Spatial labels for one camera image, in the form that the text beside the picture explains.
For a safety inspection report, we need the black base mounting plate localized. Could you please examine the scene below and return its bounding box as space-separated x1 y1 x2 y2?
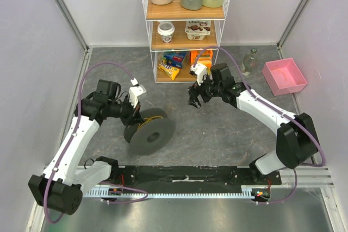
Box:
109 165 282 194

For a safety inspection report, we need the clear glass bottle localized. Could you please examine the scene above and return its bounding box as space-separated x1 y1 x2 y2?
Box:
240 48 257 76

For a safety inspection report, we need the pink plastic bin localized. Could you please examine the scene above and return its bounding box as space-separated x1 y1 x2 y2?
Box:
262 58 308 96

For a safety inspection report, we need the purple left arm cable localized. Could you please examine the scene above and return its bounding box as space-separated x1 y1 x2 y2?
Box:
43 61 149 224

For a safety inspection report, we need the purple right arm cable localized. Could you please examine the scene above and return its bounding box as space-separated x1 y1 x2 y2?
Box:
194 45 326 205

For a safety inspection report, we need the Chobani yogurt tub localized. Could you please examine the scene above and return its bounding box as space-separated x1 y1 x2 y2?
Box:
185 20 211 41

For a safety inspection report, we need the orange snack box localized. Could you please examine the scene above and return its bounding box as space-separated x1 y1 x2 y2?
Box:
190 49 213 65

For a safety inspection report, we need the yellow cable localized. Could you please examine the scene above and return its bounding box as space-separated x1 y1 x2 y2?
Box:
136 116 164 132

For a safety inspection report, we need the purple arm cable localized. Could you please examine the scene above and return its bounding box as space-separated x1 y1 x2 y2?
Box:
194 45 326 205
43 61 149 224

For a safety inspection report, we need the yellow green sponge pack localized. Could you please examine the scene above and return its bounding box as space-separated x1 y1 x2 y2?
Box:
198 56 212 75

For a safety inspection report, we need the slotted cable duct rail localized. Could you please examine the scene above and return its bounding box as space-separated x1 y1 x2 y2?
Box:
84 185 270 199

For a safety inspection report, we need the white wire wooden shelf rack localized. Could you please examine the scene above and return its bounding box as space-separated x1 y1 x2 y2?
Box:
142 0 229 84

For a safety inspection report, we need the white yogurt cup with lid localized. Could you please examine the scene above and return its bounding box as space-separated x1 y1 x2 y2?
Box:
157 21 175 43

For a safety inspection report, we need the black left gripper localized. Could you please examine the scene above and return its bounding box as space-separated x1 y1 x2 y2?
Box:
108 95 144 128

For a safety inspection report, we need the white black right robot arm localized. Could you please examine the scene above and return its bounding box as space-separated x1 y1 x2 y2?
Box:
188 63 319 185

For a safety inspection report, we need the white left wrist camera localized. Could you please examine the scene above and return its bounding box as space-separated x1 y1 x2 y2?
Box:
128 78 147 108

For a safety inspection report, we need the yellow M&M candy bag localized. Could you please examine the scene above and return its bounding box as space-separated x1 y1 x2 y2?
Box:
158 62 180 80

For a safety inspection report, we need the blue snack box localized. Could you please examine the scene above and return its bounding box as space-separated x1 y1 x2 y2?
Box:
163 51 188 69

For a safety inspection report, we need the black cable spool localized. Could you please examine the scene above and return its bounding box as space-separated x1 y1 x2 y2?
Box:
123 108 176 155

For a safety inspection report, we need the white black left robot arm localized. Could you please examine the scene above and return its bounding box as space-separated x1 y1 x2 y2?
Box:
28 79 146 215

